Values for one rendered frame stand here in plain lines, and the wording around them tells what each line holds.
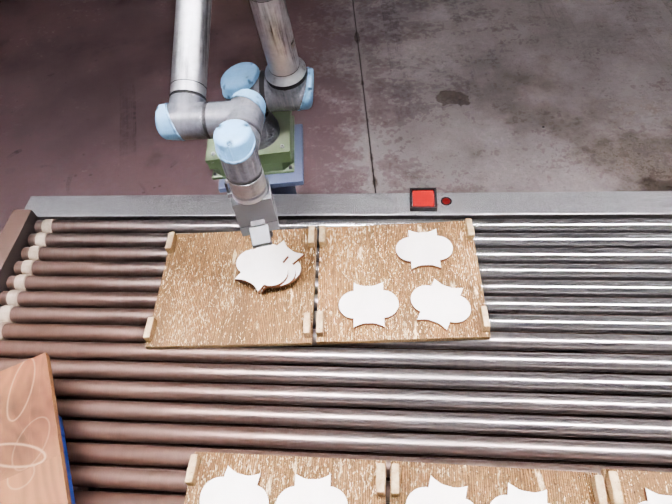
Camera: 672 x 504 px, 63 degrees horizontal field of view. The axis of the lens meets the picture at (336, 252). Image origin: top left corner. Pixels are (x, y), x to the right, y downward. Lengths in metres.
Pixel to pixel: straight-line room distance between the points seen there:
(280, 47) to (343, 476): 1.02
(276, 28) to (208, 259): 0.62
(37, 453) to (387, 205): 1.03
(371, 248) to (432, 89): 2.10
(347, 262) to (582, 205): 0.67
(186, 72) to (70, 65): 3.16
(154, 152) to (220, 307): 2.04
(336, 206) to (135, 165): 1.93
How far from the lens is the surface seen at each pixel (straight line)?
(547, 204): 1.63
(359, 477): 1.21
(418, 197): 1.58
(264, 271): 1.40
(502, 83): 3.53
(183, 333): 1.42
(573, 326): 1.43
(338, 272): 1.42
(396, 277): 1.41
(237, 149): 1.05
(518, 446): 1.27
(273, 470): 1.24
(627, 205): 1.70
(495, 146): 3.12
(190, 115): 1.17
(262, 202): 1.16
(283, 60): 1.52
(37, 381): 1.39
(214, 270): 1.49
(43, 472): 1.29
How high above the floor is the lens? 2.11
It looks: 54 degrees down
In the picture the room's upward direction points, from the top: 8 degrees counter-clockwise
